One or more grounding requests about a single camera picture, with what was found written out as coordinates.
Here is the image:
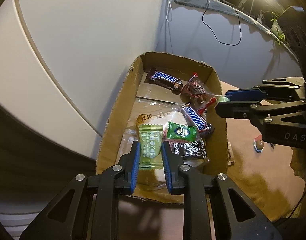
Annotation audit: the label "pink white candy packet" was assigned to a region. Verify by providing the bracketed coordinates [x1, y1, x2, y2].
[227, 142, 235, 166]

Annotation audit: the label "white cable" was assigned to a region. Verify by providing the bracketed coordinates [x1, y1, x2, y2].
[164, 0, 187, 53]

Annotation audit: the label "black cable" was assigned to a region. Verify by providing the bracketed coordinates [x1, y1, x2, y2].
[201, 0, 243, 47]

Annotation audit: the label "light blue jelly cup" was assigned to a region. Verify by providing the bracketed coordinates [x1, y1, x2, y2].
[253, 135, 264, 153]

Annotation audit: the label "dark green candy packet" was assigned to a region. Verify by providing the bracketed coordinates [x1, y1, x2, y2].
[166, 122, 197, 141]

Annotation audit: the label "Snickers bar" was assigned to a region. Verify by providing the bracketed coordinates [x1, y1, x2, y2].
[181, 106, 214, 137]
[145, 67, 183, 93]

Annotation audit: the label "person's right hand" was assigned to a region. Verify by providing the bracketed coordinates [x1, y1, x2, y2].
[290, 147, 306, 182]

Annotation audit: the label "light green plum candy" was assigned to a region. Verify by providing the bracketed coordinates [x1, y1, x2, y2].
[138, 124, 163, 170]

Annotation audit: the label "clear bag red dates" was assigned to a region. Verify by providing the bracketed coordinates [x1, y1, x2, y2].
[181, 72, 214, 101]

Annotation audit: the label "brown cardboard box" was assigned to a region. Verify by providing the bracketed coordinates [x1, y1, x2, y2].
[96, 52, 227, 204]

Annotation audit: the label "white cabinet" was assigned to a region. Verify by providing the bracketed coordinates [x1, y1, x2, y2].
[0, 0, 162, 159]

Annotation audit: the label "packaged toast bread slice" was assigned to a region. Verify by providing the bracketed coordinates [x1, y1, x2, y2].
[118, 100, 206, 190]

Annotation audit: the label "green potted plant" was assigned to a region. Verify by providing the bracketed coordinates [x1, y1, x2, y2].
[271, 18, 288, 46]

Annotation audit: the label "black patterned snack packet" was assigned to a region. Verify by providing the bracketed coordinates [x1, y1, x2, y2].
[168, 139, 207, 160]

